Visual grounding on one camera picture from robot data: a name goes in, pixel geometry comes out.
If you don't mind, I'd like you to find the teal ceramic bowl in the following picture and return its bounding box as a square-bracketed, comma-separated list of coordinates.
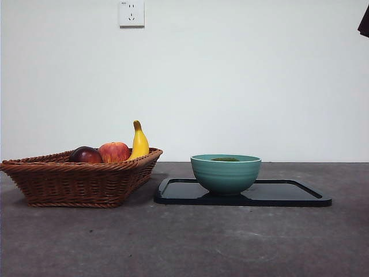
[190, 154, 262, 196]

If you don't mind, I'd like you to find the black rectangular tray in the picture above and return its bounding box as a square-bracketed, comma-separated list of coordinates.
[153, 177, 332, 207]

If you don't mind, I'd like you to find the yellow banana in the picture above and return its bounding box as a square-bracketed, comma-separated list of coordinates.
[126, 119, 150, 161]

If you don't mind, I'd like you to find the red yellow apple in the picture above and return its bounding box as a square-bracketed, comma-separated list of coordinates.
[97, 141, 131, 163]

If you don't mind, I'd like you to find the dark red plum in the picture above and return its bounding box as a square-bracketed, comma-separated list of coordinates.
[68, 145, 104, 163]

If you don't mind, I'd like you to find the brown wicker basket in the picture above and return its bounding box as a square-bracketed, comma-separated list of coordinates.
[0, 147, 163, 208]

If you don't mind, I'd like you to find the white wall socket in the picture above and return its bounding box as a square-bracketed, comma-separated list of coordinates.
[119, 0, 145, 29]

